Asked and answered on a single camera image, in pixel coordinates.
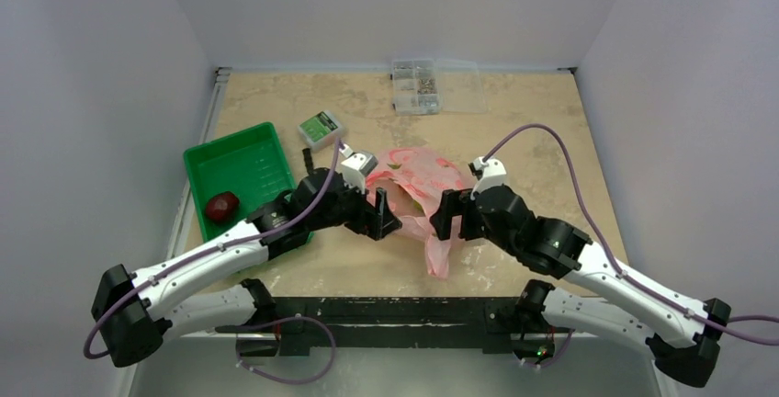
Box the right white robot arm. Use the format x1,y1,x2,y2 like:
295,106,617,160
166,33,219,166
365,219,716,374
430,186,730,388

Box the green labelled small box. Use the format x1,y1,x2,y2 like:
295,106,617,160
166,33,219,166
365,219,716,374
298,110,347,153

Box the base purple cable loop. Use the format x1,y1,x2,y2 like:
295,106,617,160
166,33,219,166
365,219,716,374
235,311,340,385

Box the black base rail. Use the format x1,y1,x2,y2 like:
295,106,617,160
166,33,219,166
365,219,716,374
216,297,564,361

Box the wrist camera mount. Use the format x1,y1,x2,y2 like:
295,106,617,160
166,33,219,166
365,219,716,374
469,156,507,199
338,142,378,194

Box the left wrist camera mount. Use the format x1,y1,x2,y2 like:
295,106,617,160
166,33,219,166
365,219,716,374
338,142,378,194

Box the red fake apple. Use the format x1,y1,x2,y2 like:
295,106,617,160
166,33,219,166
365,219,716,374
204,191,240,224

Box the green plastic tray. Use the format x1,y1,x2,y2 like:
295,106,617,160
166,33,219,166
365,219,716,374
183,122,298,241

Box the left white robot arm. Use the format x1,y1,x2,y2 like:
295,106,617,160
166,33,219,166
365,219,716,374
83,168,401,368

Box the clear screw organizer box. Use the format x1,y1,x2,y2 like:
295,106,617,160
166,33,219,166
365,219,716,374
389,59,488,116

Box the pink plastic bag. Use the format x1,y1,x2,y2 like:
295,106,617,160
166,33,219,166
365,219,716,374
366,147,474,279

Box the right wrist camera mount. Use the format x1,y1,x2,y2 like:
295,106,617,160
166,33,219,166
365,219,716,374
469,156,507,199

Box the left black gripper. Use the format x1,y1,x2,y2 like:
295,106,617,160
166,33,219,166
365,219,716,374
308,173,401,240

